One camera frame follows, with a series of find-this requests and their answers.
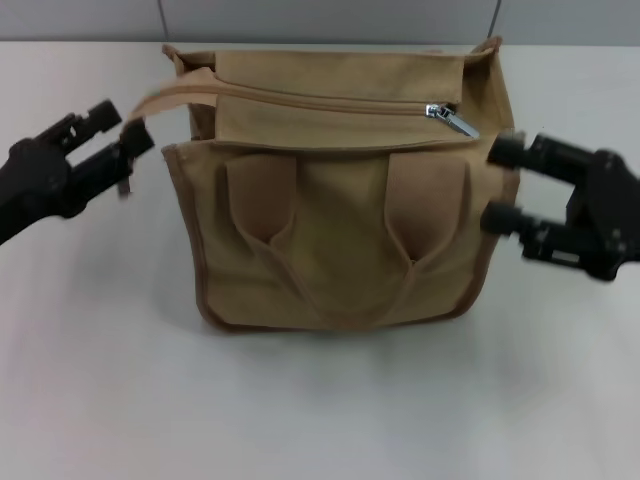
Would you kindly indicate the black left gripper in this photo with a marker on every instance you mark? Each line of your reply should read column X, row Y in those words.
column 35, row 185

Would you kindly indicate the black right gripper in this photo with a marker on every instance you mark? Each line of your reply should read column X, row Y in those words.
column 610, row 215

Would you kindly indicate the silver metal zipper pull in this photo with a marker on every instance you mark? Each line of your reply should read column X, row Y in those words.
column 455, row 120

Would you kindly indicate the khaki canvas food bag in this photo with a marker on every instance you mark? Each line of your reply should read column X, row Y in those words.
column 345, row 225

